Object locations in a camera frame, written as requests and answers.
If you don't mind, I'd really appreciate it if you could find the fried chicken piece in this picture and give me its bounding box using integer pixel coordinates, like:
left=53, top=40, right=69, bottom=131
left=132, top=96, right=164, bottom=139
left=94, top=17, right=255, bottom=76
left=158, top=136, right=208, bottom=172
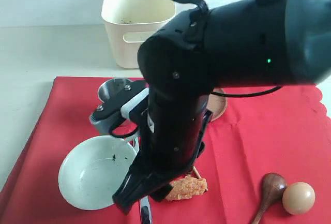
left=166, top=176, right=207, bottom=201

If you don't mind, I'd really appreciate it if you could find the brown wooden plate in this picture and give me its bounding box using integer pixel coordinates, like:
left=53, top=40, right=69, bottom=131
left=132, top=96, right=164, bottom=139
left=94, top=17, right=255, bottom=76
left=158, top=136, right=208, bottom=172
left=207, top=94, right=228, bottom=122

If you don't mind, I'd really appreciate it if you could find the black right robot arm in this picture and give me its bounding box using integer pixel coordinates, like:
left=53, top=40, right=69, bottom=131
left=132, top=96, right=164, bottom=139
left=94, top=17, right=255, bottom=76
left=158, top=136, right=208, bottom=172
left=113, top=0, right=330, bottom=214

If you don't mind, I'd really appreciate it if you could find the cream plastic bin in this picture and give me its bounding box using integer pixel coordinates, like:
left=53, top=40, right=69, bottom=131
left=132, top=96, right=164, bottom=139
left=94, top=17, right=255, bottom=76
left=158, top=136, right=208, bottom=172
left=101, top=0, right=176, bottom=69

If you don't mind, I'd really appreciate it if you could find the metal table knife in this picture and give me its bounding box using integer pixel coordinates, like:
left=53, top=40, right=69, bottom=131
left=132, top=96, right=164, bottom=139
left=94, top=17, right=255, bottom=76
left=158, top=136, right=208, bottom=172
left=132, top=137, right=153, bottom=224

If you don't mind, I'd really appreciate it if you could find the stainless steel cup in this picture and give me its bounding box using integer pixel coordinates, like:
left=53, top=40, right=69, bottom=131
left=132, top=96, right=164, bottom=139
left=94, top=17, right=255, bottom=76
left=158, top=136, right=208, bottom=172
left=97, top=78, right=140, bottom=106

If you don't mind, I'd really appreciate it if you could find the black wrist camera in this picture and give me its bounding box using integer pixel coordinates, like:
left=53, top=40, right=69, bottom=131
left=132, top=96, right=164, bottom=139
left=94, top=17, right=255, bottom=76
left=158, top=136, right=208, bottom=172
left=89, top=80, right=149, bottom=138

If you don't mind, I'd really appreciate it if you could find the right wooden chopstick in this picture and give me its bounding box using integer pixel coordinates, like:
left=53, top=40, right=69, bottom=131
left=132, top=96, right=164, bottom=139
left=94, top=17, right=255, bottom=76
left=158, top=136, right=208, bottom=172
left=192, top=166, right=202, bottom=179

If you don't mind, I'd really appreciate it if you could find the pale green bowl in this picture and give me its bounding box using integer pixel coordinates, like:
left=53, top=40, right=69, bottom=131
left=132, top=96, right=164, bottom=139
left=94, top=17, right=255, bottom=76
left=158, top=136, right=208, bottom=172
left=58, top=136, right=137, bottom=211

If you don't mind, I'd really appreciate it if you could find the brown egg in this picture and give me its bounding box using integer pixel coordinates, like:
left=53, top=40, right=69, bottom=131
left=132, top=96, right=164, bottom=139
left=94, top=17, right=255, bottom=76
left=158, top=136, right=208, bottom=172
left=282, top=182, right=315, bottom=215

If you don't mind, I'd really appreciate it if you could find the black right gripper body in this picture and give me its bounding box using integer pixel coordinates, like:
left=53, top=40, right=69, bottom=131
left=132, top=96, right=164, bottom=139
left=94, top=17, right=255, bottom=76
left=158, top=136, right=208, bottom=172
left=129, top=89, right=208, bottom=177

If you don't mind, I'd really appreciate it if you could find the dark wooden spoon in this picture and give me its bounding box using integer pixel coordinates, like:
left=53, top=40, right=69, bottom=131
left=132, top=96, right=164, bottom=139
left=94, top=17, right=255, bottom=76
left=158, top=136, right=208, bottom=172
left=251, top=173, right=288, bottom=224

